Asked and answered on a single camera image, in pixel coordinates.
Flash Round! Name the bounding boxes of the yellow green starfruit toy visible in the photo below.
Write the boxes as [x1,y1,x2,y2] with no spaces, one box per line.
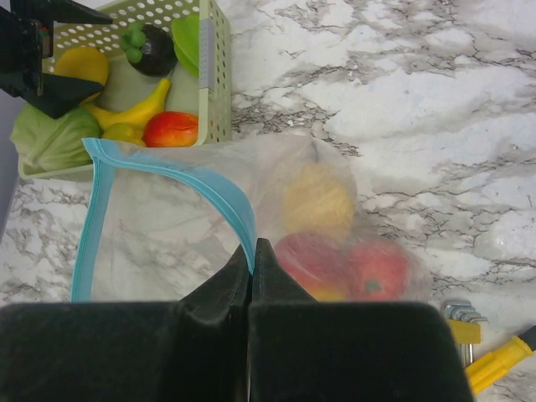
[102,123,146,147]

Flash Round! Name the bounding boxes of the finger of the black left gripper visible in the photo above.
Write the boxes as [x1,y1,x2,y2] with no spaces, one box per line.
[52,0,113,25]
[23,74,104,119]

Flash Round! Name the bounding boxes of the yellow handled screwdriver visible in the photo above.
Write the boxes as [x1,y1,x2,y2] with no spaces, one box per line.
[466,326,535,394]

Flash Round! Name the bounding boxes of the green leaf toy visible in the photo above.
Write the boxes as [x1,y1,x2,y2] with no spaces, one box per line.
[171,14,199,78]

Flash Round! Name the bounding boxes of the green cabbage toy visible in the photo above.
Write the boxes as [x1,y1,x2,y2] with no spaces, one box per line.
[10,105,101,172]

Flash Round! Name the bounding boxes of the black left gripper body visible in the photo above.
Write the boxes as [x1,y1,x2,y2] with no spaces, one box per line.
[1,1,53,97]

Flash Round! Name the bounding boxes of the red tomato toy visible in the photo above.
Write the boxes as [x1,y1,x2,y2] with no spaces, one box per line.
[348,240,410,302]

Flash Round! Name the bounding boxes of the green perforated plastic basket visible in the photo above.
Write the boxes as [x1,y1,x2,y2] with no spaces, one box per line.
[17,0,233,182]

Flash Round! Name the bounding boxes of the red peach toy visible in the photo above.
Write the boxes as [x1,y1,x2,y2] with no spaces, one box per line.
[142,111,198,147]

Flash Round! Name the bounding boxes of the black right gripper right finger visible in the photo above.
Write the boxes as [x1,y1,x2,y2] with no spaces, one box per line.
[248,239,473,401]

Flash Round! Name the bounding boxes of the yellow pear toy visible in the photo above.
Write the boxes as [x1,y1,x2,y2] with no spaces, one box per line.
[281,139,357,240]

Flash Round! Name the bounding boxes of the orange fruit toy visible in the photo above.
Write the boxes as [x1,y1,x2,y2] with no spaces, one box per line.
[54,47,109,87]

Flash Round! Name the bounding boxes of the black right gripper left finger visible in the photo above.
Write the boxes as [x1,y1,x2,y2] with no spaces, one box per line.
[1,250,250,401]

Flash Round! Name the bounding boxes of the clear zip top bag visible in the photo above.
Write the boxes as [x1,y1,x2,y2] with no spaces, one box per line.
[71,134,431,302]

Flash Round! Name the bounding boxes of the yellow banana toy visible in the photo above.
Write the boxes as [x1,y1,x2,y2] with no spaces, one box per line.
[82,78,171,131]

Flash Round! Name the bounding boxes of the yellow hex key set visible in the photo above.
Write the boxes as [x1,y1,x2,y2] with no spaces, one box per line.
[443,299,488,367]

